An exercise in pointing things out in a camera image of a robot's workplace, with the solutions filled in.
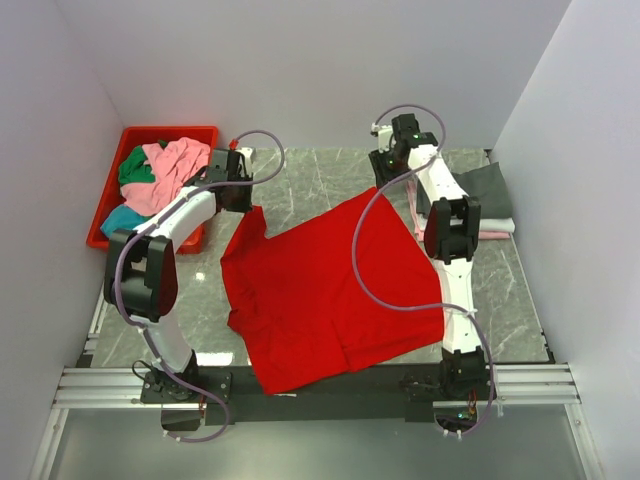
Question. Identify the crumpled teal t-shirt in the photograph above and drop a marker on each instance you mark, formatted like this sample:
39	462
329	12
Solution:
121	217

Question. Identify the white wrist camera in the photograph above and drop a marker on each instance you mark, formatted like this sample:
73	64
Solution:
247	153
384	136

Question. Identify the crumpled pink t-shirt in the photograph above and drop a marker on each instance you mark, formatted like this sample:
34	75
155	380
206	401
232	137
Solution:
180	161

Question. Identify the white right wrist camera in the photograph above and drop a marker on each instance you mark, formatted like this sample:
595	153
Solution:
384	136

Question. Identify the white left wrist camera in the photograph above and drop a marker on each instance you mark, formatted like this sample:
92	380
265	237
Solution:
247	153

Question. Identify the red t-shirt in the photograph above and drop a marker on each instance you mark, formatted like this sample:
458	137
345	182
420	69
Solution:
339	293

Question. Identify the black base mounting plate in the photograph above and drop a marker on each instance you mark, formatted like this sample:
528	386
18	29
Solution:
453	414

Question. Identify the folded white t-shirt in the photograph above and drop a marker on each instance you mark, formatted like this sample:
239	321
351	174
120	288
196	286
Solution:
486	225

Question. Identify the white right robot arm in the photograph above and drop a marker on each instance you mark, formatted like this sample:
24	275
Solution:
450	241

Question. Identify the folded pink t-shirt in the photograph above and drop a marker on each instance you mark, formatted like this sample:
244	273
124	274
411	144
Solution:
412	197

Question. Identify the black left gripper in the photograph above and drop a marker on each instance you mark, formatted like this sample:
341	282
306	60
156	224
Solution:
245	206

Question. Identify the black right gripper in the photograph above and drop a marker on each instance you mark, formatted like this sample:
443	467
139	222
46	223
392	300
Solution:
380	174

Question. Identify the aluminium frame rail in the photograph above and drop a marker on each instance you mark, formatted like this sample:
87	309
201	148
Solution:
514	384

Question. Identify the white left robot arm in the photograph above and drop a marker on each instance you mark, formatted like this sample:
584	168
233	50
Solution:
141	275

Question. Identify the crumpled green t-shirt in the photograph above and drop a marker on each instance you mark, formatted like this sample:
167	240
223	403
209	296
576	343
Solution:
140	188

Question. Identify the red plastic bin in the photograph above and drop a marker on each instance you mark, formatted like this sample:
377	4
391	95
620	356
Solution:
130	138

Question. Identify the folded dark grey t-shirt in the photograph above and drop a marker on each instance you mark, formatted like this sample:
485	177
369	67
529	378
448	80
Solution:
487	184

